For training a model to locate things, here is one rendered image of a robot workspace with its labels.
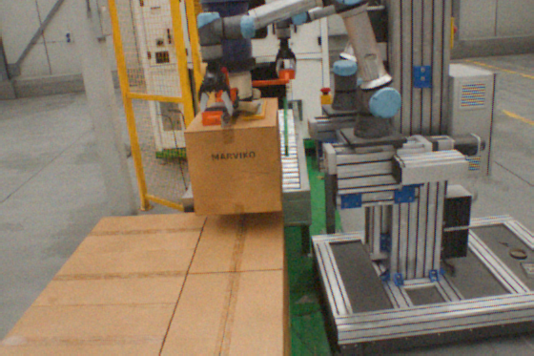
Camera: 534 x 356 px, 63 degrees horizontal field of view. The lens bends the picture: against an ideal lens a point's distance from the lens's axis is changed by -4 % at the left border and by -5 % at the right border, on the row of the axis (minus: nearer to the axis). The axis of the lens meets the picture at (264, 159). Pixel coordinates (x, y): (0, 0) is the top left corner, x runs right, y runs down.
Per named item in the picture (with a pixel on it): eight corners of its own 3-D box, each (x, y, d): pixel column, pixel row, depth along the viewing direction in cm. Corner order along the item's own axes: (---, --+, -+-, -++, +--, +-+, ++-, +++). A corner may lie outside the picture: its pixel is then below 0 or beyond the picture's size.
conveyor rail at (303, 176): (293, 120, 471) (292, 102, 465) (297, 119, 470) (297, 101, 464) (302, 222, 253) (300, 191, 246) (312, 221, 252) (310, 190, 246)
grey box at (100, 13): (107, 35, 304) (99, -10, 295) (113, 34, 304) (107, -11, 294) (95, 38, 285) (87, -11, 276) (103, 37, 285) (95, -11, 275)
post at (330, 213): (325, 234, 321) (319, 94, 288) (335, 233, 320) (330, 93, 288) (326, 238, 314) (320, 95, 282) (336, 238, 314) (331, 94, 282)
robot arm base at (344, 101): (357, 103, 238) (357, 84, 234) (364, 109, 223) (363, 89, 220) (329, 105, 237) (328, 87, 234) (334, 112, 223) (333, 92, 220)
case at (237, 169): (214, 171, 265) (205, 103, 252) (282, 166, 263) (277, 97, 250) (195, 216, 208) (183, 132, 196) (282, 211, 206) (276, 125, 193)
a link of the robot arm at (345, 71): (333, 91, 223) (332, 63, 218) (334, 86, 235) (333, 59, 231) (358, 90, 221) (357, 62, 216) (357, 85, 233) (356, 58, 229)
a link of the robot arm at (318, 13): (394, 0, 205) (294, 31, 217) (392, 0, 215) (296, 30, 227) (388, -25, 202) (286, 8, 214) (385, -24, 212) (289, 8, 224)
